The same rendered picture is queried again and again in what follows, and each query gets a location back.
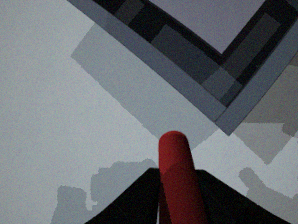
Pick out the red peg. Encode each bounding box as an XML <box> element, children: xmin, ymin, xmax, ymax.
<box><xmin>158</xmin><ymin>131</ymin><xmax>208</xmax><ymax>224</ymax></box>

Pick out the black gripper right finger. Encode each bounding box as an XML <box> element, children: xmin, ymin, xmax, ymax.
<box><xmin>196</xmin><ymin>169</ymin><xmax>290</xmax><ymax>224</ymax></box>

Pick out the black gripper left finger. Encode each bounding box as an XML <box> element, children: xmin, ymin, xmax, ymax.
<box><xmin>85</xmin><ymin>168</ymin><xmax>160</xmax><ymax>224</ymax></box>

